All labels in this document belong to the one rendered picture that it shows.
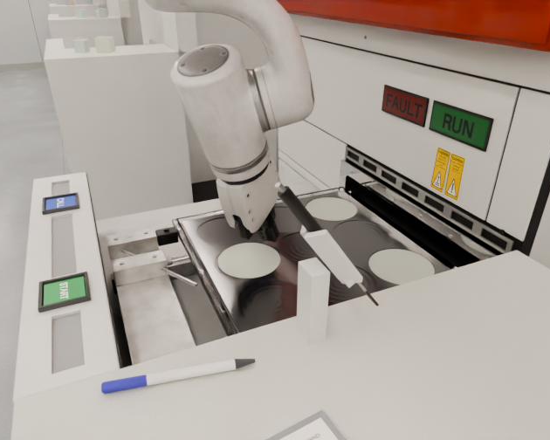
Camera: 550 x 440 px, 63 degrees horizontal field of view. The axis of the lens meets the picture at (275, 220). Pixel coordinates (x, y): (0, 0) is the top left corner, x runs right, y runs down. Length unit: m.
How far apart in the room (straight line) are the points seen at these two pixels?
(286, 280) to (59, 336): 0.31
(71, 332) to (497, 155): 0.59
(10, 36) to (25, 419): 8.18
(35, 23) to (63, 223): 7.78
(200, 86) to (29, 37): 8.03
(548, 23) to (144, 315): 0.60
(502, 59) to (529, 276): 0.28
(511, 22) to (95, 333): 0.58
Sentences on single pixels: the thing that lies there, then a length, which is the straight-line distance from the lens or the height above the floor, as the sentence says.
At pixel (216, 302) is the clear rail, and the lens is 0.63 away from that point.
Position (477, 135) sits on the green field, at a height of 1.09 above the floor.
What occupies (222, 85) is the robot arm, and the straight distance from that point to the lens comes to 0.51.
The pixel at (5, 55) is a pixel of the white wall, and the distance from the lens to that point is 8.57.
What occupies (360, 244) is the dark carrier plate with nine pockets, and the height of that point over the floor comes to 0.90.
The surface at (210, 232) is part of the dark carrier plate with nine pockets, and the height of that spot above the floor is 0.90.
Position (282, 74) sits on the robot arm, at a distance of 0.53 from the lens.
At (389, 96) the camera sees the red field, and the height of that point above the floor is 1.11.
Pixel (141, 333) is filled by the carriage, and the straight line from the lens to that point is 0.63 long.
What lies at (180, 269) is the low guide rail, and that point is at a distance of 0.81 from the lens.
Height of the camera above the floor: 1.29
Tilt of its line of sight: 29 degrees down
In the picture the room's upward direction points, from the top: straight up
